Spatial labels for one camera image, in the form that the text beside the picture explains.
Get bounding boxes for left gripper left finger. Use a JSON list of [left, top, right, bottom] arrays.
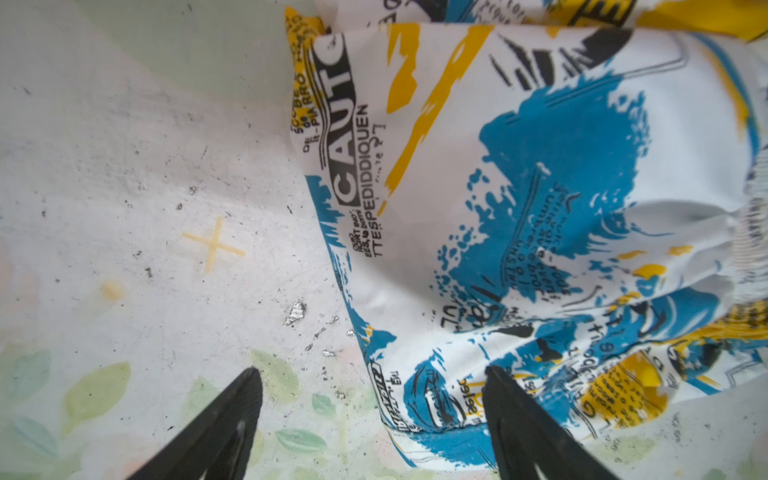
[[130, 367, 263, 480]]

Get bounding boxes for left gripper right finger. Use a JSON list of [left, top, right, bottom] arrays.
[[484, 366, 616, 480]]

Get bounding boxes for printed white blue yellow shorts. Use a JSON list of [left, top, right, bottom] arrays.
[[284, 1, 767, 471]]

